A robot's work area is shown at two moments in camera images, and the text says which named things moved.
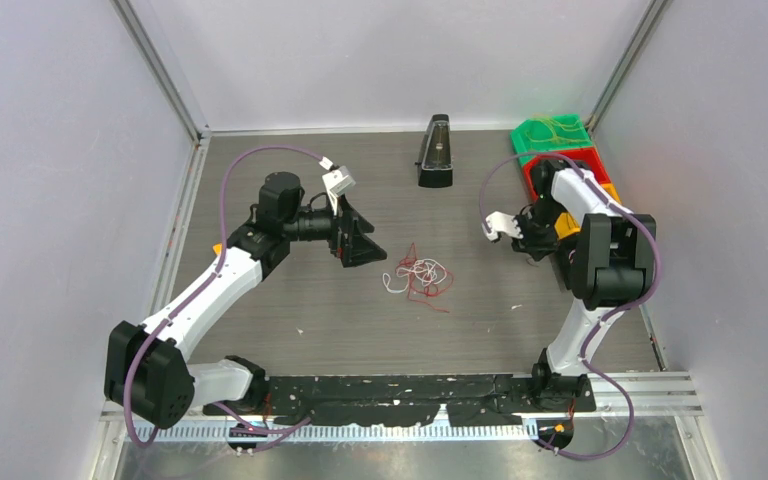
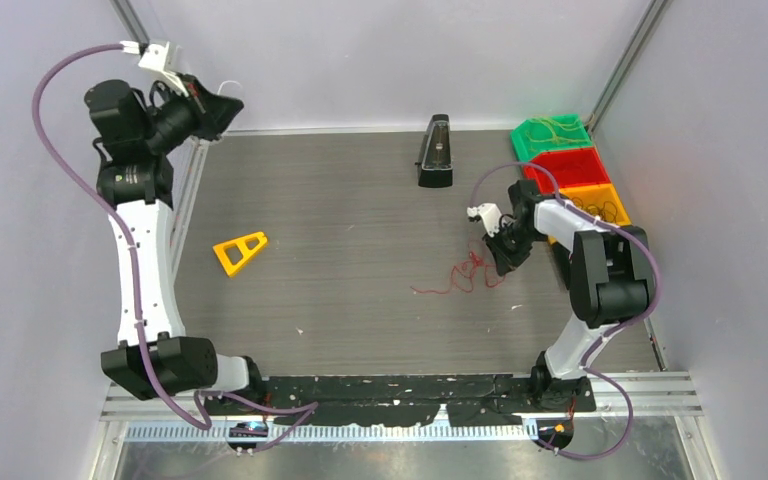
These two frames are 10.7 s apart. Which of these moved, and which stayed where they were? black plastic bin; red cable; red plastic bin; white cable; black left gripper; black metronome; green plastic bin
Moved: white cable; red cable; black left gripper
Stayed: black metronome; black plastic bin; red plastic bin; green plastic bin
